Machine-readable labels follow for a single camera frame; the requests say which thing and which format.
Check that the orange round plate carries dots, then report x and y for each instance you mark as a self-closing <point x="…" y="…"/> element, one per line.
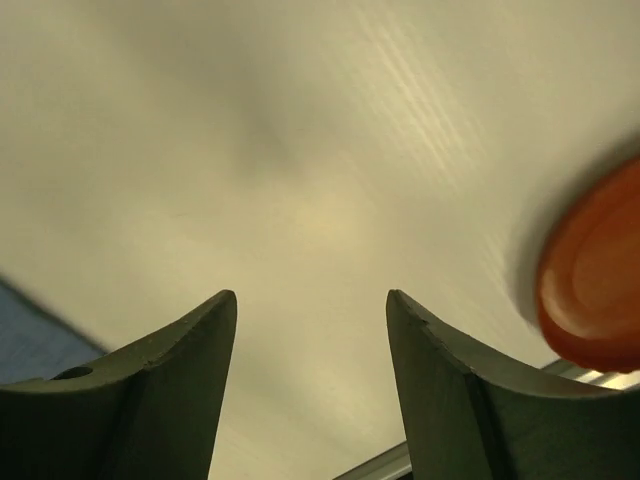
<point x="587" y="278"/>

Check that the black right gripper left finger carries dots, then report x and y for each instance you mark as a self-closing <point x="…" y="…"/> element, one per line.
<point x="149" y="410"/>

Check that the blue placemat with yellow fish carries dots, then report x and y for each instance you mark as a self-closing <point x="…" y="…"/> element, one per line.
<point x="35" y="343"/>

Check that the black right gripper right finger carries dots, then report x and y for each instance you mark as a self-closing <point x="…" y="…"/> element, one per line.
<point x="472" y="412"/>

